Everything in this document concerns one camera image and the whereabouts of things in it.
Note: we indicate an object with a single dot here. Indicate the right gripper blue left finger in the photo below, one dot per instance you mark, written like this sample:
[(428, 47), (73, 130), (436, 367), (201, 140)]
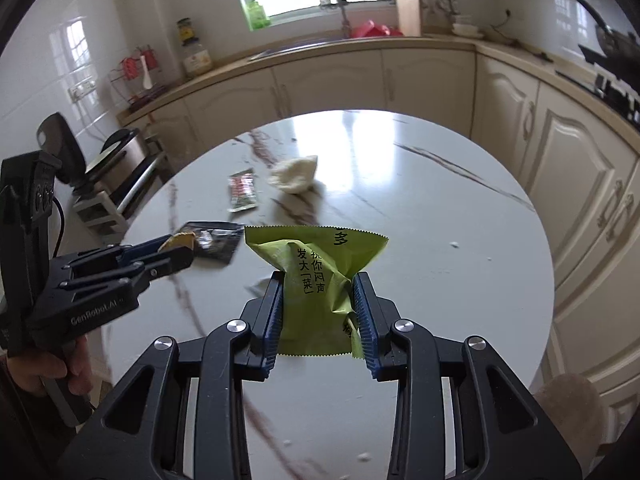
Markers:
[(266, 321)]

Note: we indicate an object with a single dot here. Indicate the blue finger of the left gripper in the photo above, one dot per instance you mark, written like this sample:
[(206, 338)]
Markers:
[(138, 252), (162, 264)]

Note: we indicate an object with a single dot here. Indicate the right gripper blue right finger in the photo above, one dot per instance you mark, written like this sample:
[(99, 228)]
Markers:
[(375, 318)]

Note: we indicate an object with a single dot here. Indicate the brown bread piece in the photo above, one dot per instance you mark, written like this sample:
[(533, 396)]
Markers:
[(181, 239)]

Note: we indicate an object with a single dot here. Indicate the green snack wrapper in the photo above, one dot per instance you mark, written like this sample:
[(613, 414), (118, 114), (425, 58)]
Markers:
[(319, 263)]

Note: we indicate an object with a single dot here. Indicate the black snack bag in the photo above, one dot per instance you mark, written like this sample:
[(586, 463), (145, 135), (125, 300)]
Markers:
[(215, 240)]

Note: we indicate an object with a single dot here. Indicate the red checkered ketchup packet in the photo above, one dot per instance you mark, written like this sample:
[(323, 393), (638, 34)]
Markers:
[(242, 191)]

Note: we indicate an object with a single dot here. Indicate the white bread bun piece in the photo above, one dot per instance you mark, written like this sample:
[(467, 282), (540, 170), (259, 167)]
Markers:
[(295, 175)]

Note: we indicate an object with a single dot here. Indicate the cream lower kitchen cabinets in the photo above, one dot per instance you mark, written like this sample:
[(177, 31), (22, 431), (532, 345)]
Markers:
[(575, 159)]

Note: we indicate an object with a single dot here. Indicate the person's left hand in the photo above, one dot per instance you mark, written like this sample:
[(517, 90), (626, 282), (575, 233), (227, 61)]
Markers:
[(28, 369)]

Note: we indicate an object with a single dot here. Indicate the white rolling storage cart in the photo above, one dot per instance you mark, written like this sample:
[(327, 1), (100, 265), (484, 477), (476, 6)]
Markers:
[(109, 199)]

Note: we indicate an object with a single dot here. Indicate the round white marble table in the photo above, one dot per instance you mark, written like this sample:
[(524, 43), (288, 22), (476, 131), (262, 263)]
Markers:
[(439, 225)]

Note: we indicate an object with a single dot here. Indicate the white spoon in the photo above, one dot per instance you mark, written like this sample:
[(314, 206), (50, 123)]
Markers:
[(146, 77)]

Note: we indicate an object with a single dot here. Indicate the large glass jar yellow label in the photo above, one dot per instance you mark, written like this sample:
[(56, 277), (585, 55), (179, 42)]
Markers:
[(196, 59)]

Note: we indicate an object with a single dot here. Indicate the beige stool seat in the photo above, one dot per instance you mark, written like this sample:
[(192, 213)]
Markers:
[(574, 406)]

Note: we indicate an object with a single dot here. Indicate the green dish soap bottle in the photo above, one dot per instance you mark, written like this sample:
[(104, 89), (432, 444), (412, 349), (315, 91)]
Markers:
[(256, 15)]

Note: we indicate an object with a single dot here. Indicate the red basin in sink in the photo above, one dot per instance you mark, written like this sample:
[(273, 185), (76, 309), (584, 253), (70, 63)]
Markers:
[(370, 29)]

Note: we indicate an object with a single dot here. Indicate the stacked white bowls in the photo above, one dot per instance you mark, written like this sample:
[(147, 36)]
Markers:
[(463, 26)]

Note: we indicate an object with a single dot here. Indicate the wooden cutting board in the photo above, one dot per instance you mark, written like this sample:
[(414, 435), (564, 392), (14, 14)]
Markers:
[(409, 14)]

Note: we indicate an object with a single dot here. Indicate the black gas stove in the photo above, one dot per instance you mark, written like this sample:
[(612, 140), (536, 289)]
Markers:
[(614, 94)]

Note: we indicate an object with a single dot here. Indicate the red wire dish rack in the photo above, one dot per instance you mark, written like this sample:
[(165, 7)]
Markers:
[(126, 79)]

